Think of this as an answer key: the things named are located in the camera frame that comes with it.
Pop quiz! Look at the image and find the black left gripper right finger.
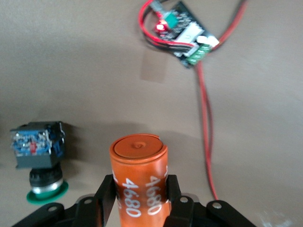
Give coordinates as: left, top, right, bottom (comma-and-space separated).
164, 174, 258, 227

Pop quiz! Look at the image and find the small controller circuit board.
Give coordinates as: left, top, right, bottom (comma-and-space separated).
151, 1, 220, 69

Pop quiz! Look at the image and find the red and black wire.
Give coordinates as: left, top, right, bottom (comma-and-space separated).
138, 0, 248, 201

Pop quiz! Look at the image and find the green push button switch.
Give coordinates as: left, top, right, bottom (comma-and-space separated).
9, 121, 69, 204

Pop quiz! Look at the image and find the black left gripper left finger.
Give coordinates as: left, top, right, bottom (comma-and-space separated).
11, 174, 116, 227

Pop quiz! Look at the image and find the orange 4680 battery cylinder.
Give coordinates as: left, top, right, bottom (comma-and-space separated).
108, 134, 171, 227

